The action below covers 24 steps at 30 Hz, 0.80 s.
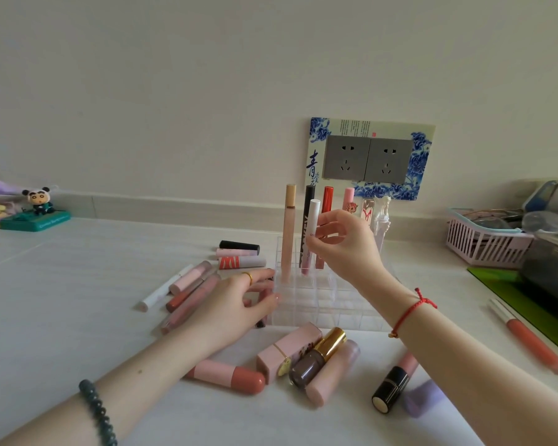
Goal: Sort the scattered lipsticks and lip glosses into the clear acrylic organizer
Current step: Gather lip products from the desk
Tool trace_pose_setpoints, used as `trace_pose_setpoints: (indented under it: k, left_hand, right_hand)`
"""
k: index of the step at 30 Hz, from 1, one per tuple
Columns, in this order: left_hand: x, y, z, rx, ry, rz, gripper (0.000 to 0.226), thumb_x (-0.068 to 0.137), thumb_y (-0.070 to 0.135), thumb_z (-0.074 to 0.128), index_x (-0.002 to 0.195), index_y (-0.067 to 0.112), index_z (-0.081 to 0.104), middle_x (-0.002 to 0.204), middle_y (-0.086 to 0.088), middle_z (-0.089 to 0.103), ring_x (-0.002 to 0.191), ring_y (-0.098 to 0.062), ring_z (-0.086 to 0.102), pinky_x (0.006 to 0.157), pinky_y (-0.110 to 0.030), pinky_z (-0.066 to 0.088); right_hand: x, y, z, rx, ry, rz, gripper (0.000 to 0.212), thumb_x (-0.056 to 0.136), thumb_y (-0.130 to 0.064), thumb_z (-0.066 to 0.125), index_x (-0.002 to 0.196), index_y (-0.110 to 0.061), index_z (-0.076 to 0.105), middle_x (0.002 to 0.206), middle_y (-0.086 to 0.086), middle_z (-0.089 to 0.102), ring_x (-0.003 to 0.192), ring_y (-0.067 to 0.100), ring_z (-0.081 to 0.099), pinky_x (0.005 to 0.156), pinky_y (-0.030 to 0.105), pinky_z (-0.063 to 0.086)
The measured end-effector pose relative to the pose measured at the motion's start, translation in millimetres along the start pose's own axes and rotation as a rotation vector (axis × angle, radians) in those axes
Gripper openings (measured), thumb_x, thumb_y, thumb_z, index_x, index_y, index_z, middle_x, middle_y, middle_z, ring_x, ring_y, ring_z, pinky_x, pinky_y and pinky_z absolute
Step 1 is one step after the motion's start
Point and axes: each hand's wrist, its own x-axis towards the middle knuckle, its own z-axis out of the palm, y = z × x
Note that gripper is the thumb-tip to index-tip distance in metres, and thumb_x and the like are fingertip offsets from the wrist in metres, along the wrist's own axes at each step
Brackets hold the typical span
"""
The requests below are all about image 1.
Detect blue floral socket frame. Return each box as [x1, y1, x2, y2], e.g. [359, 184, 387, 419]
[305, 117, 437, 202]

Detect red Colorkey lip tube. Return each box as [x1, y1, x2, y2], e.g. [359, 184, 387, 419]
[315, 186, 335, 271]

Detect pink matte lipstick tube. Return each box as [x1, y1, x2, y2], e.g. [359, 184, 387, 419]
[169, 260, 213, 296]

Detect green bead bracelet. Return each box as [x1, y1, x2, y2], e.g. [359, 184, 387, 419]
[77, 379, 118, 446]

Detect coral pink capsule lipstick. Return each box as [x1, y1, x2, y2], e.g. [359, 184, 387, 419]
[184, 358, 267, 395]

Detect lavender lipstick tube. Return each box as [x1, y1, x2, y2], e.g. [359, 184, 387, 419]
[402, 378, 445, 419]

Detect orange lipgloss silver cap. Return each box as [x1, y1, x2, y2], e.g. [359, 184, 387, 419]
[487, 297, 558, 377]

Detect clear plastic storage box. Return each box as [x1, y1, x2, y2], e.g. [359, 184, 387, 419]
[518, 229, 558, 321]

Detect person's left hand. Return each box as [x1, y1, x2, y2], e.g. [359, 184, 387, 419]
[185, 268, 282, 356]

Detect glass bowl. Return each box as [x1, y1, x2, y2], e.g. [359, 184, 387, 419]
[520, 210, 558, 235]

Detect white slim tube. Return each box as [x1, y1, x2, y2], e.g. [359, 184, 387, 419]
[139, 263, 194, 313]

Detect pink gloss black cap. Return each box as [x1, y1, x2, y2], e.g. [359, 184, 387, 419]
[254, 287, 274, 330]

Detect light pink round tube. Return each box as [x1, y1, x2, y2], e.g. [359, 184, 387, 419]
[304, 339, 361, 407]

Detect clear acrylic lipstick organizer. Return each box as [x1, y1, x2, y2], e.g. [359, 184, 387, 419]
[265, 234, 394, 333]

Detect white tube red stripes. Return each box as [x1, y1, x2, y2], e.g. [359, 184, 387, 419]
[218, 255, 267, 271]

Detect pink plastic basket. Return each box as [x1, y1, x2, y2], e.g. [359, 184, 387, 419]
[445, 208, 536, 269]

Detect clear container blue lid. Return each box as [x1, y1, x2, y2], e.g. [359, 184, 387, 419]
[523, 178, 558, 214]

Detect pink tube with charm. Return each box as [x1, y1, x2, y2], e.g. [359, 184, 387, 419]
[342, 187, 360, 215]

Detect grey wall socket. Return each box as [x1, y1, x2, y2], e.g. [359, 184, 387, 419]
[322, 135, 372, 181]
[364, 137, 414, 185]

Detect gold cap brown bottle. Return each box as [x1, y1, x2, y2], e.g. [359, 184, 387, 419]
[288, 326, 347, 391]

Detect person's right forearm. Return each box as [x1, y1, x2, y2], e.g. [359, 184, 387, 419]
[365, 271, 558, 446]

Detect person's right hand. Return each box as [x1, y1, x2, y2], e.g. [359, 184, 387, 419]
[306, 208, 394, 295]

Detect black cap pink lipgloss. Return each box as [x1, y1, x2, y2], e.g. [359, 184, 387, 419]
[371, 350, 420, 414]

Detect pink square lipstick gold band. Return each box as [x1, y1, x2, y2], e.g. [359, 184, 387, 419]
[255, 321, 324, 385]

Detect panda figurine green base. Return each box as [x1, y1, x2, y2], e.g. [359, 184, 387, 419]
[0, 186, 72, 233]

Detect green mat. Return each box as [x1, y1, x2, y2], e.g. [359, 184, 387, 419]
[467, 266, 558, 363]

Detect person's left forearm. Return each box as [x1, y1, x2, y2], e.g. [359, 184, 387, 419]
[0, 320, 224, 446]

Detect red string bracelet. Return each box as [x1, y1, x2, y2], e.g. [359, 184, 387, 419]
[388, 287, 439, 339]

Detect black lipstick tube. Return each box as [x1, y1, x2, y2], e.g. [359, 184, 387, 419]
[219, 240, 261, 254]

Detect black Colorkey lip tube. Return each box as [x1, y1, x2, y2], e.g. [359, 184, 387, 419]
[299, 184, 317, 269]

